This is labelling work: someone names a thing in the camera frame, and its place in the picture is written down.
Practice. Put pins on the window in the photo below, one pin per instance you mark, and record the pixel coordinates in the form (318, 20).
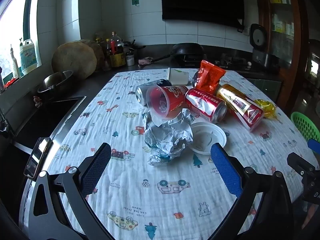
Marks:
(15, 17)

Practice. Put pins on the green plastic basket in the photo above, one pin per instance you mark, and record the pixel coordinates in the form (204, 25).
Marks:
(303, 125)

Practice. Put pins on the orange snack bag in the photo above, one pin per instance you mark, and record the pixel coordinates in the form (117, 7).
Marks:
(210, 77)

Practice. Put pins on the metal bowl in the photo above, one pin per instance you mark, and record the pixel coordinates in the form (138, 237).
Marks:
(56, 80)

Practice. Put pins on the wall socket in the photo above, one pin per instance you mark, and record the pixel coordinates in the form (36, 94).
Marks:
(243, 30)

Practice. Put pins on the small white jar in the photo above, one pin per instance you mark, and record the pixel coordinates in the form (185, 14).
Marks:
(130, 59)

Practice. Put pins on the round wooden chopping block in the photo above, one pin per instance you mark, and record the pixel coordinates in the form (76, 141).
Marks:
(97, 51)
(73, 60)

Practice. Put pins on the white plastic lid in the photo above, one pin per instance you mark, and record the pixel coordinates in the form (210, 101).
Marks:
(206, 137)

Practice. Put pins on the clear oil bottle red label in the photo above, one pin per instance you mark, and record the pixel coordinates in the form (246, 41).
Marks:
(115, 43)

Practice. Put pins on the pink cloth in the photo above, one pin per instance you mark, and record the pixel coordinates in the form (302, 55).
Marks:
(145, 62)

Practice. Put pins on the kitchen sink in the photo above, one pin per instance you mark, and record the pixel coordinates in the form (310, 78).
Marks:
(45, 117)

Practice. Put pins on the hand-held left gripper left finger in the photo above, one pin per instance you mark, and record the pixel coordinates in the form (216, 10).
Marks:
(97, 170)

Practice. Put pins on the wooden glass cabinet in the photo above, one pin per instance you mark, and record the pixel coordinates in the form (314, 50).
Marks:
(300, 30)

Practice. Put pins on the dark blue drink can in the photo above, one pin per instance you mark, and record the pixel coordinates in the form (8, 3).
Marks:
(143, 90)

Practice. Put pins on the red soda can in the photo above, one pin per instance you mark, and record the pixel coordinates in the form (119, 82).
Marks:
(202, 102)

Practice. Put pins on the person's right hand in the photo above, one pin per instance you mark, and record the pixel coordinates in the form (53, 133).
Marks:
(310, 216)

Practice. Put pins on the printed white blanket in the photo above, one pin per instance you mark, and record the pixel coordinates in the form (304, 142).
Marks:
(140, 172)

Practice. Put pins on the aluminium foil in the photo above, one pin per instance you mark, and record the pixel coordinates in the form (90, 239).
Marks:
(167, 135)

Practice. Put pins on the black wok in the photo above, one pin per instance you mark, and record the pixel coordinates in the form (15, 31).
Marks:
(187, 50)

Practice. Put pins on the egg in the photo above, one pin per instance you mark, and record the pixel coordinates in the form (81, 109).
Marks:
(248, 64)

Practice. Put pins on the yellow tin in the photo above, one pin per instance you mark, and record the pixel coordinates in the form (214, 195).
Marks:
(117, 60)

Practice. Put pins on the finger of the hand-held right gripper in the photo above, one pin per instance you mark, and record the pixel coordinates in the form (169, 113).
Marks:
(300, 163)
(314, 145)

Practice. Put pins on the red cartoon print cup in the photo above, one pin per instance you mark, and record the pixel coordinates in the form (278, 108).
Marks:
(170, 100)

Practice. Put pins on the white paper cup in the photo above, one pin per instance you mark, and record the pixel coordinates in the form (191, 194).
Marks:
(178, 77)

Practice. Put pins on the slim white bottle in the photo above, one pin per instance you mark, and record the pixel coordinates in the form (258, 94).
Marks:
(14, 65)

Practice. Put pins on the small red white object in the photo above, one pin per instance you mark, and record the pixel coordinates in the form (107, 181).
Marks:
(38, 101)

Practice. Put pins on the gold and red can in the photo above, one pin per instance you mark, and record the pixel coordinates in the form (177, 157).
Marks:
(237, 102)

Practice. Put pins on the gas stove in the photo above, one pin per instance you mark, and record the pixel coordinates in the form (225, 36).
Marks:
(230, 61)

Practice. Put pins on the white detergent jug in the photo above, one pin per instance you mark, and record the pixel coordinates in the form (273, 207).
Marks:
(28, 57)

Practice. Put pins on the black range hood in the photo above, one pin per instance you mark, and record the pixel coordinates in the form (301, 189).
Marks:
(200, 0)

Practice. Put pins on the smartphone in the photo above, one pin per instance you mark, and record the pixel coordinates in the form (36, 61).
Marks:
(37, 155)

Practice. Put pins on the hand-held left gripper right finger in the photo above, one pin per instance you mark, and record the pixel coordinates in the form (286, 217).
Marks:
(225, 170)

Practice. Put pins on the gold foil wrapper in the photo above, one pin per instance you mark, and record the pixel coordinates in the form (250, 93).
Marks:
(265, 107)

